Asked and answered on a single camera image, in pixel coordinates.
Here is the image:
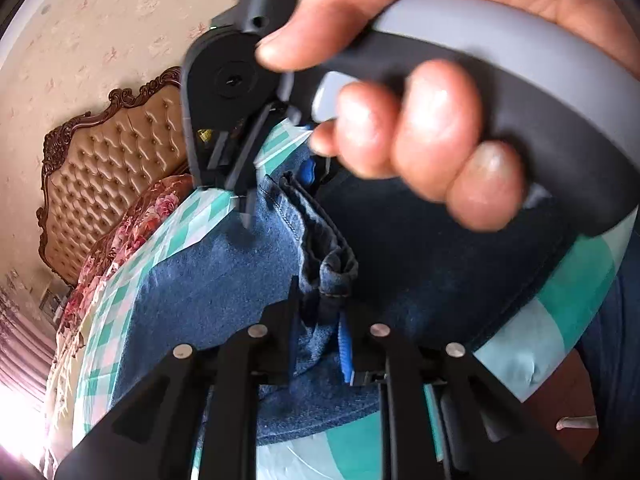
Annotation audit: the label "pink floral pillows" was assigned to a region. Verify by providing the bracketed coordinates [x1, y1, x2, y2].
[47, 175, 197, 361]

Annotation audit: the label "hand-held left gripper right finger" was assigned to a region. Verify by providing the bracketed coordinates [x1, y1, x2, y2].
[339, 309, 586, 480]

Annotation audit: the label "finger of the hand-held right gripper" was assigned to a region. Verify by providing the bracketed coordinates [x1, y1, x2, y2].
[202, 102, 286, 228]
[299, 155, 346, 196]

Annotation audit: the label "blue denim pants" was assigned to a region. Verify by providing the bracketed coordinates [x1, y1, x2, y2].
[132, 127, 583, 446]

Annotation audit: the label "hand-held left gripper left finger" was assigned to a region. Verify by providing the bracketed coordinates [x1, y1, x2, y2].
[55, 275, 302, 480]

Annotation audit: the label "pink curtain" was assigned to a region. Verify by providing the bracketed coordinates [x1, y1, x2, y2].
[0, 270, 57, 411]

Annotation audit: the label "person's right hand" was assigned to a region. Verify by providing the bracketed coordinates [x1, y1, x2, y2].
[255, 0, 640, 232]

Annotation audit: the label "tufted carved bed headboard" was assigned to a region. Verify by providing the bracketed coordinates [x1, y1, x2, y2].
[36, 66, 193, 286]

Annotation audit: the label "small picture frame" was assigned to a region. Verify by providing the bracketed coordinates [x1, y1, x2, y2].
[39, 285, 66, 314]

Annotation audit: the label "teal checked tablecloth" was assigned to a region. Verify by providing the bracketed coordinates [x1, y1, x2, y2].
[45, 117, 640, 480]

